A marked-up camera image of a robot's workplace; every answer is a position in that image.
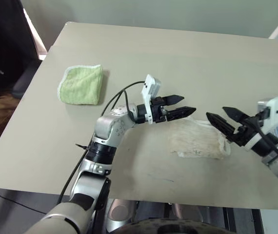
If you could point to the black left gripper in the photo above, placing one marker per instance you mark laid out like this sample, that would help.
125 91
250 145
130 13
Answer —
159 109

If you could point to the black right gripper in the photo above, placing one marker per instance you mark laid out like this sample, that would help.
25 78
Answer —
247 132

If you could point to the beige towel with white trim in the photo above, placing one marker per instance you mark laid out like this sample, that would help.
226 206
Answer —
195 139

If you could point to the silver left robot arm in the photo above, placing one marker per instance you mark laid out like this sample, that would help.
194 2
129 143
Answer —
109 124

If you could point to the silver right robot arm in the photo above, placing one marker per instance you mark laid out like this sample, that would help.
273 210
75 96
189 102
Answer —
275 158

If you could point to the folded green towel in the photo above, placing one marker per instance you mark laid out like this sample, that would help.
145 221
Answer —
81 85

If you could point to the dark grey chair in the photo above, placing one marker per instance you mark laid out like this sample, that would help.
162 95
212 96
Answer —
25 80

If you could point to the person in dark top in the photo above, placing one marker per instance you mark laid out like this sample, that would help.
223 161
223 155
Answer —
0 44

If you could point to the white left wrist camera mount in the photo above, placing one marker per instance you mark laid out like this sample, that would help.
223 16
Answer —
151 84

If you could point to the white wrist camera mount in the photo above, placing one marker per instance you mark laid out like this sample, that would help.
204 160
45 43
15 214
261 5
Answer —
151 84
276 107

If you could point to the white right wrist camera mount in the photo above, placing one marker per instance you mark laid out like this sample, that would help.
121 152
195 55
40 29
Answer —
276 107

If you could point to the black frame bar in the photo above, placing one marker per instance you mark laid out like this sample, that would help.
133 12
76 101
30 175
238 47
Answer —
228 220
257 221

